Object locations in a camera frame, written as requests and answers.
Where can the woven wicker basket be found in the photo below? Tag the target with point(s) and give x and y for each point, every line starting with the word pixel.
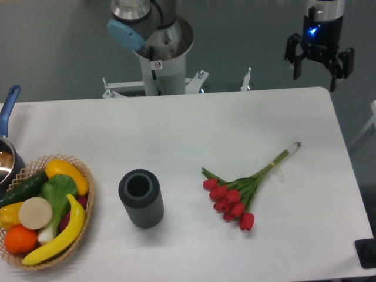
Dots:
pixel 31 169

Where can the green bok choy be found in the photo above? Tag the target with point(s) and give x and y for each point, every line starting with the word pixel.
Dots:
pixel 55 191

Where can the black device at table edge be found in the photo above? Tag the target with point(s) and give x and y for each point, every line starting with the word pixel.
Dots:
pixel 366 252

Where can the red tulip bouquet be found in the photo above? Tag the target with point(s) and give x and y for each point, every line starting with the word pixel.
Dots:
pixel 234 198

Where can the beige round disc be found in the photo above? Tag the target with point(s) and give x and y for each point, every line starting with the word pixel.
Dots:
pixel 35 213

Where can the dark grey ribbed vase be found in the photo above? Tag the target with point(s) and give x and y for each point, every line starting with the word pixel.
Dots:
pixel 140 193

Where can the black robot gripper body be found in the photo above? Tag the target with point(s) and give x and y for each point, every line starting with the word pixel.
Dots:
pixel 322 29

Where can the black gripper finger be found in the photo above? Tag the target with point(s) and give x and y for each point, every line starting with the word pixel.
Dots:
pixel 340 66
pixel 290 55

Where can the yellow bell pepper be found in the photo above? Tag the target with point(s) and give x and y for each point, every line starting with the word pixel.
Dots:
pixel 9 215

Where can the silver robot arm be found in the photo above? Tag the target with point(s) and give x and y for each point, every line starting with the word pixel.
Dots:
pixel 319 41

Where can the blue handled saucepan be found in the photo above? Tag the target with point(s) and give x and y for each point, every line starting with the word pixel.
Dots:
pixel 11 162

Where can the white frame at right edge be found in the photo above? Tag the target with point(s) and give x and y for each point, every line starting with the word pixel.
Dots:
pixel 364 134

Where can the dark red vegetable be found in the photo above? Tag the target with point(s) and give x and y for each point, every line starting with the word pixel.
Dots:
pixel 83 201

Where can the orange fruit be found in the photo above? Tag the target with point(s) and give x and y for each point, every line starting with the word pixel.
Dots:
pixel 20 240

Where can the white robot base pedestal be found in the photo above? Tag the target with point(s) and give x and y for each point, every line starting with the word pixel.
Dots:
pixel 161 40

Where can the yellow banana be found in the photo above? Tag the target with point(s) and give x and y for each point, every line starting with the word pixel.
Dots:
pixel 61 241

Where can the green cucumber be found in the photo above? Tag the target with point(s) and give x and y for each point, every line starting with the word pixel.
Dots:
pixel 25 190

